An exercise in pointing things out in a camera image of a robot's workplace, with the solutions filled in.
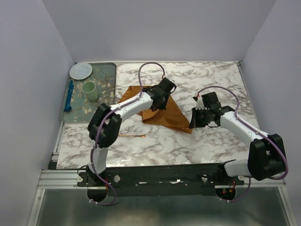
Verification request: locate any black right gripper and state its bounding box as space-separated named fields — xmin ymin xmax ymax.
xmin=189 ymin=107 xmax=211 ymax=128

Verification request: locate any orange-brown cloth napkin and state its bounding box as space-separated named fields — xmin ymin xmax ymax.
xmin=117 ymin=84 xmax=193 ymax=134

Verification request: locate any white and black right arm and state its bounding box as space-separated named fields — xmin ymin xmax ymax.
xmin=189 ymin=106 xmax=288 ymax=185

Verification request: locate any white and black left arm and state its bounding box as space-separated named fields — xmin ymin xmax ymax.
xmin=87 ymin=85 xmax=171 ymax=186

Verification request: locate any copper fork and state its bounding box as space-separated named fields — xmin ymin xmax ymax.
xmin=119 ymin=134 xmax=146 ymax=138

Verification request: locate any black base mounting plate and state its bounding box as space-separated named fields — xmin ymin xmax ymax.
xmin=77 ymin=163 xmax=244 ymax=196

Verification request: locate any floral teal serving tray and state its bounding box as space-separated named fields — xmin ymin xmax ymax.
xmin=61 ymin=63 xmax=117 ymax=123

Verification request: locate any light green cup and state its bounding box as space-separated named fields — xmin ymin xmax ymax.
xmin=82 ymin=81 xmax=98 ymax=101

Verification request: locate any white round plate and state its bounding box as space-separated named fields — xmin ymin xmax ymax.
xmin=69 ymin=63 xmax=93 ymax=80

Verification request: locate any blue plastic utensil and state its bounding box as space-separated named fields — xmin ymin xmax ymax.
xmin=64 ymin=80 xmax=74 ymax=112

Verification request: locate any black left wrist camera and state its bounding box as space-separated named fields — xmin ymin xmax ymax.
xmin=158 ymin=78 xmax=176 ymax=94

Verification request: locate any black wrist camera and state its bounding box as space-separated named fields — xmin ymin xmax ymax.
xmin=201 ymin=92 xmax=222 ymax=110
xmin=158 ymin=78 xmax=176 ymax=94

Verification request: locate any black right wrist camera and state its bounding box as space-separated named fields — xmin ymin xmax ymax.
xmin=201 ymin=92 xmax=222 ymax=110

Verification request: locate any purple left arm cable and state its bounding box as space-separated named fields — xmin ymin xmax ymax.
xmin=90 ymin=61 xmax=166 ymax=179

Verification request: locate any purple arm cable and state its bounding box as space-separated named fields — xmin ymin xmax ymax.
xmin=90 ymin=61 xmax=166 ymax=179
xmin=196 ymin=86 xmax=289 ymax=181

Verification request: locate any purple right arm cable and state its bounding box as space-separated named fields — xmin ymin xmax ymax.
xmin=196 ymin=86 xmax=289 ymax=181

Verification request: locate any aluminium frame rail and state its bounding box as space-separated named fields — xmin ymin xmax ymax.
xmin=38 ymin=170 xmax=286 ymax=189

